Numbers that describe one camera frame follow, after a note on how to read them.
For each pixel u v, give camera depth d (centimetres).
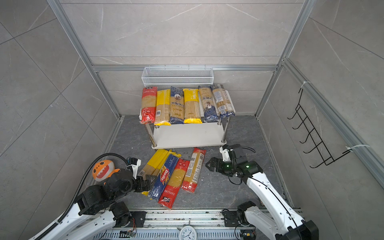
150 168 88
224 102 75
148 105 74
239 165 58
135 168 63
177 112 70
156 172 86
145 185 62
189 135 100
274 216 43
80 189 48
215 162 69
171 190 80
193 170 88
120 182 51
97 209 46
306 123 72
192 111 71
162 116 69
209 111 70
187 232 67
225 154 72
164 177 82
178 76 98
